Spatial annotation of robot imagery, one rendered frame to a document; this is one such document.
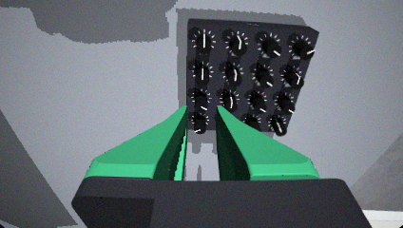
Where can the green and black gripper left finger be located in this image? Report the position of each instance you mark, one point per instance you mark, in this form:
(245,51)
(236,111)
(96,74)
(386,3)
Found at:
(148,155)

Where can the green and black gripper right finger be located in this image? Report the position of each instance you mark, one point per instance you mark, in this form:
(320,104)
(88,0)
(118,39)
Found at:
(256,156)

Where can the black knob box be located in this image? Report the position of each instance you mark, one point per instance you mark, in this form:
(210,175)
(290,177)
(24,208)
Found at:
(267,84)

